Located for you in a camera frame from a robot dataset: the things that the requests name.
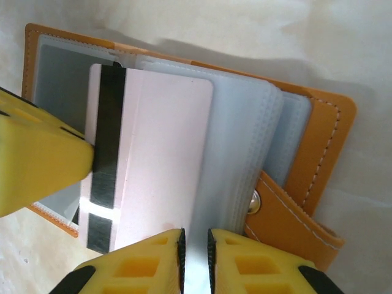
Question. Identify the white card with magnetic stripe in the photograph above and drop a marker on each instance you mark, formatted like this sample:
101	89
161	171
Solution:
159	137

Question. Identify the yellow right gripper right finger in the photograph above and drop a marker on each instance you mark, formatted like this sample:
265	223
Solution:
260	269

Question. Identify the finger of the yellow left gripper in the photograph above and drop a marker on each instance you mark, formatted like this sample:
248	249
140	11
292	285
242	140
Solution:
39	171

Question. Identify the grey card in sleeve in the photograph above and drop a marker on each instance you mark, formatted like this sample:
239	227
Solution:
58	92

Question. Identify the orange leather card holder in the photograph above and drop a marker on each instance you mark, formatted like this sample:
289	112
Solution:
321	137

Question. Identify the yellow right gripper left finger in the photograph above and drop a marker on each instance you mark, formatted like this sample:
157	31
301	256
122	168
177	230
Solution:
134	269

